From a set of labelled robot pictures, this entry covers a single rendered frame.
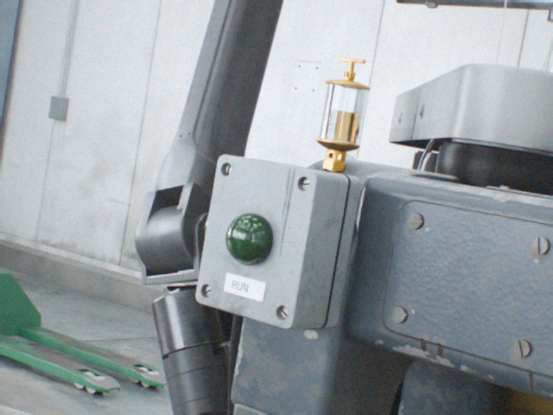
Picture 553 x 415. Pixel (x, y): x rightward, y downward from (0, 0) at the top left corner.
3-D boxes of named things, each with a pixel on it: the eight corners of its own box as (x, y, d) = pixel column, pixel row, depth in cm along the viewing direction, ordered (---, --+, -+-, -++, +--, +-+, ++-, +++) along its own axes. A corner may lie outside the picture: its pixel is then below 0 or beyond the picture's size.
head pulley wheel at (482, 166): (409, 173, 74) (416, 137, 73) (472, 183, 81) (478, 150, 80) (530, 193, 68) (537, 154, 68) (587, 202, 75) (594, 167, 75)
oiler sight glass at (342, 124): (311, 137, 68) (320, 82, 68) (333, 141, 70) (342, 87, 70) (342, 141, 66) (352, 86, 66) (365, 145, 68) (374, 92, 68)
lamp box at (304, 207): (193, 302, 64) (218, 153, 63) (241, 301, 67) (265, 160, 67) (290, 331, 59) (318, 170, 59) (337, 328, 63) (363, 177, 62)
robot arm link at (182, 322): (136, 296, 92) (174, 277, 89) (198, 293, 97) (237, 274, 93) (151, 375, 91) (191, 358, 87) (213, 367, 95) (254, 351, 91)
